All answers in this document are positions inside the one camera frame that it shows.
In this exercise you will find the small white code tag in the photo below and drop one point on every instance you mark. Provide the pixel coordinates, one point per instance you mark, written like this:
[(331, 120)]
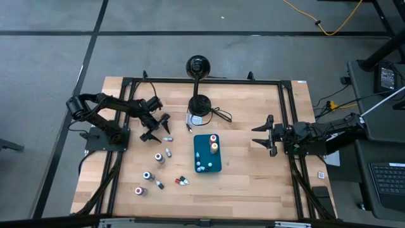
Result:
[(321, 175)]

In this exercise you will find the small black food coloring bottle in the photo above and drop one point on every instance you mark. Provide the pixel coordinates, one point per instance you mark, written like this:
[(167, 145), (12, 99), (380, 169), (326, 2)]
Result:
[(205, 169), (183, 179)]

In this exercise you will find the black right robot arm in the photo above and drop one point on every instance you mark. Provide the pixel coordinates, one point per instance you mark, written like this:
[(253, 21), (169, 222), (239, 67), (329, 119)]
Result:
[(332, 126)]

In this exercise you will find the black laptop keyboard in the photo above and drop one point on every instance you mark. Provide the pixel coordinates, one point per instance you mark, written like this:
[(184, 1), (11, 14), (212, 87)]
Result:
[(390, 183)]

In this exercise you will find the large blue food coloring bottle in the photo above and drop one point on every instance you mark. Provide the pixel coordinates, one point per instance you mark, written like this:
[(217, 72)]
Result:
[(147, 175)]

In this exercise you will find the yellow power plug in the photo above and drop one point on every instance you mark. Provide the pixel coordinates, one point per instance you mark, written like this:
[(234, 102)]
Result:
[(331, 105)]

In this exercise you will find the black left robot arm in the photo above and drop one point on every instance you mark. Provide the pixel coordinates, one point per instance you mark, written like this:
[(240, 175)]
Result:
[(114, 103)]

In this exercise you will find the small grey food coloring bottle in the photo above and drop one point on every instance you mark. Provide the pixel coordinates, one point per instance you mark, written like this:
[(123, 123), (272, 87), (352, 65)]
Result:
[(168, 153)]

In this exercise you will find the black desk leg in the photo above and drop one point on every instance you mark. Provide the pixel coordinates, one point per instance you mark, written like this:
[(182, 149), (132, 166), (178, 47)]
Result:
[(379, 54)]

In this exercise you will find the large purple food coloring bottle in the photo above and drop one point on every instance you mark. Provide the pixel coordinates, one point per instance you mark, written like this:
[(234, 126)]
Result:
[(159, 157)]

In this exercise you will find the black side desk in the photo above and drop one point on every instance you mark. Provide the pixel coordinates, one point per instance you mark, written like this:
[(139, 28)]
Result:
[(383, 126)]

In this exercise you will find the dark grey side desk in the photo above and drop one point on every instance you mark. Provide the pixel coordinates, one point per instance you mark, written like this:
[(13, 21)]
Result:
[(364, 190)]

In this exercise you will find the black flat device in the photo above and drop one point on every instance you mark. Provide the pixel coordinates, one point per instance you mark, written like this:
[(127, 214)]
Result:
[(321, 193)]

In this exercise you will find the large pink food coloring bottle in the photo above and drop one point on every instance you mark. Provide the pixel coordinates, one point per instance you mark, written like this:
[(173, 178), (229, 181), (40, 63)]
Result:
[(139, 191)]

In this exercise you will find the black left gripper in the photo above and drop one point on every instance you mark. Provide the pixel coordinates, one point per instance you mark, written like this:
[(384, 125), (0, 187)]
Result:
[(152, 117)]

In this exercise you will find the large yellow food coloring bottle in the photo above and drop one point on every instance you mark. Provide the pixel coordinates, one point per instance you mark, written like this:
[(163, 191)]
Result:
[(214, 147)]

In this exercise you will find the small dark green coloring bottle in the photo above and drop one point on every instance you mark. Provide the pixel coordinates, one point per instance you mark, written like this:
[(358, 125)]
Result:
[(160, 185)]

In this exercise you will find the white paper sheet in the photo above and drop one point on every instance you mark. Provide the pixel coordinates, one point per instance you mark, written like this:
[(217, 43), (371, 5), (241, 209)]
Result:
[(333, 158)]

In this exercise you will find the silver camera mount rail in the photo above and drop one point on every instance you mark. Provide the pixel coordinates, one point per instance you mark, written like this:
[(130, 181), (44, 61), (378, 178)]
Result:
[(120, 221)]

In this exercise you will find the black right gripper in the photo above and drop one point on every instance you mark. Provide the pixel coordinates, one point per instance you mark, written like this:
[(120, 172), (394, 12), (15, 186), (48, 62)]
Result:
[(276, 133)]

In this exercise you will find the white rod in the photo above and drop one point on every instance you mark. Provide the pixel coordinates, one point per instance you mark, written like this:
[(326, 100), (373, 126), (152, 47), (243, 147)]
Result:
[(383, 101)]

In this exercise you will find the black power brick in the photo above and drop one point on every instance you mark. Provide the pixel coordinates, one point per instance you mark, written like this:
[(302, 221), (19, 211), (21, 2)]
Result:
[(386, 79)]

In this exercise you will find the grey chair foot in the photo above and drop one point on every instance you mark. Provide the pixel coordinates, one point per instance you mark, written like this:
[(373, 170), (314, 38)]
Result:
[(9, 145)]

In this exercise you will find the teal plastic bin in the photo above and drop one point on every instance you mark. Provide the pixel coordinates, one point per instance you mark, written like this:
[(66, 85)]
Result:
[(204, 149)]

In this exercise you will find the large red food coloring bottle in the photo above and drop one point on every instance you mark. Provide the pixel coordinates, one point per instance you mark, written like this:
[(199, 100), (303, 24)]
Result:
[(213, 138)]

